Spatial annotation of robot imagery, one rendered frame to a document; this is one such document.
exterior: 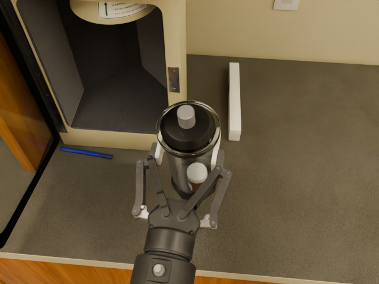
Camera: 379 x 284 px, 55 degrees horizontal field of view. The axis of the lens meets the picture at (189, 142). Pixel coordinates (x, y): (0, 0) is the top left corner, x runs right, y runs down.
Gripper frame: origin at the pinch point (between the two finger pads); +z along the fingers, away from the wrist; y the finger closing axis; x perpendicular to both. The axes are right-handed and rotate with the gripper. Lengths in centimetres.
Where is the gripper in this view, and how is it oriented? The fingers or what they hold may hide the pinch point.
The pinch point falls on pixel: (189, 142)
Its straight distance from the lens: 64.2
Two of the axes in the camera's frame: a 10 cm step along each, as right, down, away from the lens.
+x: 0.7, 4.9, 8.7
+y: -9.8, -1.1, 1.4
